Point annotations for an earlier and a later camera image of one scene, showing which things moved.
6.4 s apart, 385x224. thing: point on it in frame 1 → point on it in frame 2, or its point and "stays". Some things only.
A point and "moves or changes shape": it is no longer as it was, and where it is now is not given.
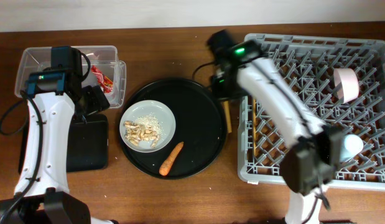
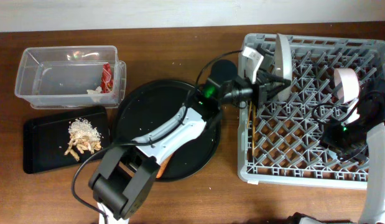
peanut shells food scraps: (145, 127) → (84, 137)
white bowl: (346, 84) stays
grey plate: (147, 126) → (283, 66)
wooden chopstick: (254, 127) stays
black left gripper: (98, 101) → (266, 89)
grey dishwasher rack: (310, 62) stays
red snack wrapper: (102, 80) moves or changes shape
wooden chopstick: (228, 117) → (249, 112)
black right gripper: (218, 94) → (327, 137)
